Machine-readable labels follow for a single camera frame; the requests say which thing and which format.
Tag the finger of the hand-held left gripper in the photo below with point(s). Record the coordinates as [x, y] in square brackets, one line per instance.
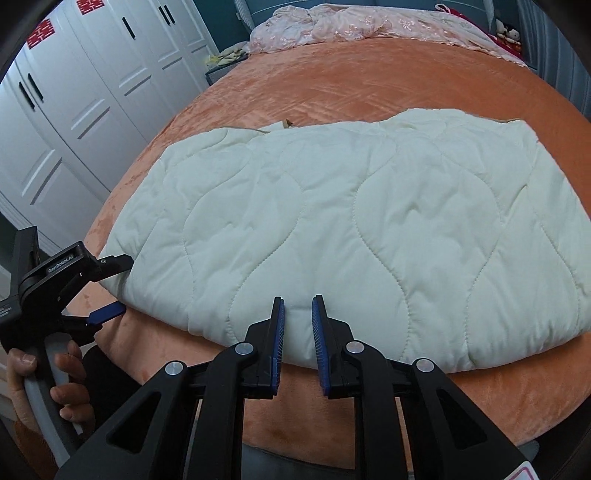
[108, 313]
[115, 265]

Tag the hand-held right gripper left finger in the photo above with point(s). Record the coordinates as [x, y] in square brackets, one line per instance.
[277, 350]

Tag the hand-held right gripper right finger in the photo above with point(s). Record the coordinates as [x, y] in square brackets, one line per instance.
[321, 350]

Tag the cream quilted jacket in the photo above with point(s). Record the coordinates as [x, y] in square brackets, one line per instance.
[351, 230]

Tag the person's left hand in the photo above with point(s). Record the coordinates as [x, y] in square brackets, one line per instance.
[69, 369]

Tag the white wardrobe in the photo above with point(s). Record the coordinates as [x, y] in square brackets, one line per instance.
[92, 101]

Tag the grey nightstand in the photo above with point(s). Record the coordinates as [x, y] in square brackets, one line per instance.
[221, 74]

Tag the white pink-bordered tag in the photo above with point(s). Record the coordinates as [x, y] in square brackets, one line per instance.
[519, 470]

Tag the yellow paper clutter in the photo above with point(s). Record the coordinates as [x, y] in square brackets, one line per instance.
[226, 55]

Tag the red paper cutout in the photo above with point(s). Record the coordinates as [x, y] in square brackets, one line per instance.
[84, 4]
[41, 32]

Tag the orange plush blanket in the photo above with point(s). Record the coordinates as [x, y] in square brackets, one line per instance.
[323, 87]

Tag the blue bed headboard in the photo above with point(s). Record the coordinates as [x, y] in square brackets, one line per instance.
[242, 7]

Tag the pink lace quilt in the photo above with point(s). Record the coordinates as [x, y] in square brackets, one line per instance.
[360, 25]

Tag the red cloth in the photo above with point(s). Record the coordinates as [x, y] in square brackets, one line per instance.
[455, 11]

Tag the black-haired plush doll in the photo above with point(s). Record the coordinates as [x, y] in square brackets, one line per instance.
[512, 34]

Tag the white plush doll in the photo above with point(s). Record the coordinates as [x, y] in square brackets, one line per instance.
[501, 25]

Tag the blue-grey curtain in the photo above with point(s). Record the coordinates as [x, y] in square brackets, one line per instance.
[558, 46]

